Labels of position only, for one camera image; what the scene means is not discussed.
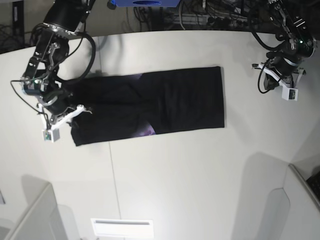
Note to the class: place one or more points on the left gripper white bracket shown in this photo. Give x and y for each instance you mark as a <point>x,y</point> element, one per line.
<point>279,72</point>

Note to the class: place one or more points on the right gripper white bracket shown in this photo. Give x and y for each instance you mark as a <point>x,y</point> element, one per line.
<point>58,111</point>

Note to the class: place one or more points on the black T-shirt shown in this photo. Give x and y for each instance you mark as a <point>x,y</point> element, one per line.
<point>151,103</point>

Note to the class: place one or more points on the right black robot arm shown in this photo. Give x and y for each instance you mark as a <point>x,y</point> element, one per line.
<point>66,18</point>

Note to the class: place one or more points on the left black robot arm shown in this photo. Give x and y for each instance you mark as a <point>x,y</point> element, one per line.
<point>296,44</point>

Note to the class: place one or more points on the grey monitor left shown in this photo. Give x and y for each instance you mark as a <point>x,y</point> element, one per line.
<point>43,218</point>

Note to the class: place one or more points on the black keyboard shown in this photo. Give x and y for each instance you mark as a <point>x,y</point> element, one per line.
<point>314,184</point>

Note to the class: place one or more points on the white table slot plate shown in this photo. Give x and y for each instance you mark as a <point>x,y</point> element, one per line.
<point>123,228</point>

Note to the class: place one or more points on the blue box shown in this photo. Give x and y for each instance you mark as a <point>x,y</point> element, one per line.
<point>145,3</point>

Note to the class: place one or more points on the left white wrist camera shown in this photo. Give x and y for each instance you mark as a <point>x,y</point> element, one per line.
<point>290,94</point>

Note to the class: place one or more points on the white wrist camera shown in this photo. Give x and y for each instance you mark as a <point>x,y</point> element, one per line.
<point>290,94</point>
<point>51,135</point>

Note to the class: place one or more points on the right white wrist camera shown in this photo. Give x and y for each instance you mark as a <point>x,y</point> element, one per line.
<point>51,135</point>

